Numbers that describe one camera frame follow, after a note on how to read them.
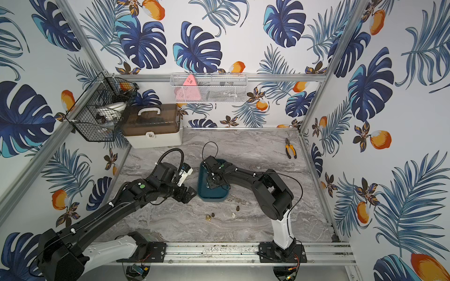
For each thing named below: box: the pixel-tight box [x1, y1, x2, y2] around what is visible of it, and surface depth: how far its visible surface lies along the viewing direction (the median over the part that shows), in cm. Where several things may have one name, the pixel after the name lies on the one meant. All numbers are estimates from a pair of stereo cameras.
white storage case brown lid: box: [120, 103, 183, 149], surface depth 103 cm
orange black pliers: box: [284, 137, 298, 160], surface depth 112 cm
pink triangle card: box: [174, 73, 202, 102], surface depth 92 cm
